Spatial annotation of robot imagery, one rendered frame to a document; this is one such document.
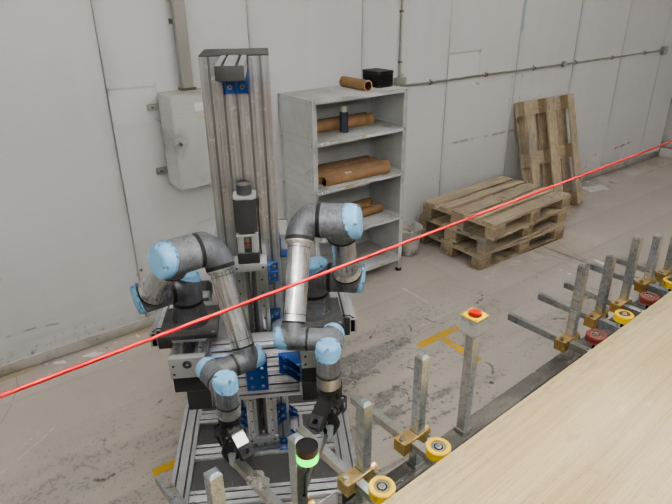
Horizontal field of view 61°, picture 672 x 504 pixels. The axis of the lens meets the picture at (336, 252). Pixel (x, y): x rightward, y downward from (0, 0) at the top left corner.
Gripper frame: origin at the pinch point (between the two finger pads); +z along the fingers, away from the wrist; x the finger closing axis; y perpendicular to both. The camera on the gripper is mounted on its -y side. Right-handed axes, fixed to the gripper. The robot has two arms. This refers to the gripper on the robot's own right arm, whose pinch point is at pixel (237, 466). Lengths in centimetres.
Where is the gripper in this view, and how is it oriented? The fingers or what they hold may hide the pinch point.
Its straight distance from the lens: 200.6
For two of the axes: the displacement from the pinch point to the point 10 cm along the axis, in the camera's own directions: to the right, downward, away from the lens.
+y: -6.4, -3.3, 6.9
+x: -7.7, 2.8, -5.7
